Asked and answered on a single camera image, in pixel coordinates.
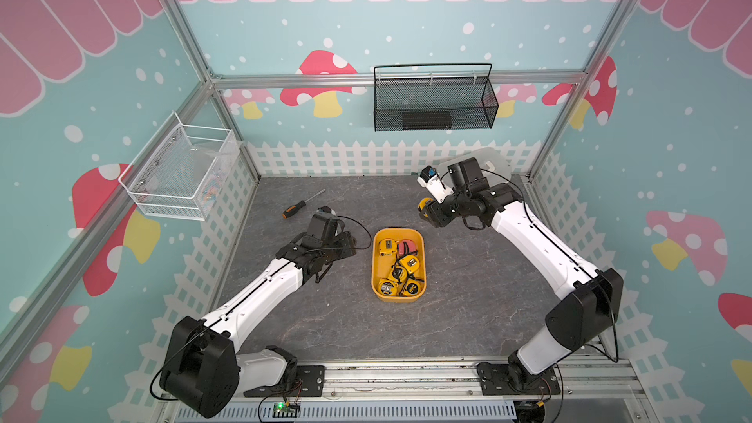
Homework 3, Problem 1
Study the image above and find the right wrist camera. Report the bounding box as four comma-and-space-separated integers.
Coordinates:
417, 166, 454, 204

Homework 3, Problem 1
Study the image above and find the green circuit board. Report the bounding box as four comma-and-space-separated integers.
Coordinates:
272, 401, 301, 418

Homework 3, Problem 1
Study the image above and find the orange black screwdriver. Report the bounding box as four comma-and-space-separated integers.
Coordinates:
282, 189, 326, 219

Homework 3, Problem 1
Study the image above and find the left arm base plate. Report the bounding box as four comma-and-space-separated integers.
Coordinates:
243, 365, 326, 398

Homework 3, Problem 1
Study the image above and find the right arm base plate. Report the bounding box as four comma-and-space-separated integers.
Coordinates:
476, 362, 561, 399

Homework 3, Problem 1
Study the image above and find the yellow storage tray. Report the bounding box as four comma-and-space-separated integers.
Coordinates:
371, 227, 427, 304

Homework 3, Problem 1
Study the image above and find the white wire wall basket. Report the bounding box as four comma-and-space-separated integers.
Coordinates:
119, 114, 240, 221

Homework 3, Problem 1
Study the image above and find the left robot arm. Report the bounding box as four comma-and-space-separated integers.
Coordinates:
149, 207, 358, 418

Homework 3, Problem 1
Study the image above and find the black mesh wall basket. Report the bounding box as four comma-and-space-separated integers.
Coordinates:
373, 63, 499, 132

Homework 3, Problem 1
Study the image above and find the pink tape measure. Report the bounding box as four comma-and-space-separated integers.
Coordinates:
398, 239, 418, 258

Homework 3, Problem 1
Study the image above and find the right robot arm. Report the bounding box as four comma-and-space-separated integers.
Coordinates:
419, 180, 624, 391

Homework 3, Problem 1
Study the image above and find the white plastic lidded box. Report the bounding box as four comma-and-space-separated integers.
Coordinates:
437, 147, 512, 186

